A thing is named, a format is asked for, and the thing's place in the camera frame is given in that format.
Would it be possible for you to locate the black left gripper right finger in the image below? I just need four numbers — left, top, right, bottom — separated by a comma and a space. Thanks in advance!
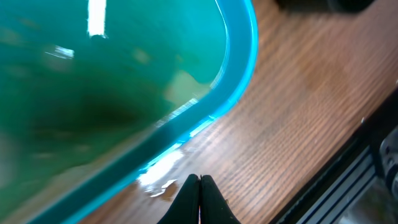
200, 175, 240, 224

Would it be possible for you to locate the black soapy water tray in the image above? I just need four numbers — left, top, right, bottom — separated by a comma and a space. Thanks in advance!
275, 0, 374, 14

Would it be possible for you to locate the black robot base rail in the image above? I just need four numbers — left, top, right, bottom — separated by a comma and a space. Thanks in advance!
271, 91, 397, 224

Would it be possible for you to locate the teal plastic tray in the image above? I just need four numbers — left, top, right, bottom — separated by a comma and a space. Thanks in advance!
1, 0, 258, 223

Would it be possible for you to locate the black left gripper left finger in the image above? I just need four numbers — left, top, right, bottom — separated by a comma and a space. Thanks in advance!
158, 174, 200, 224

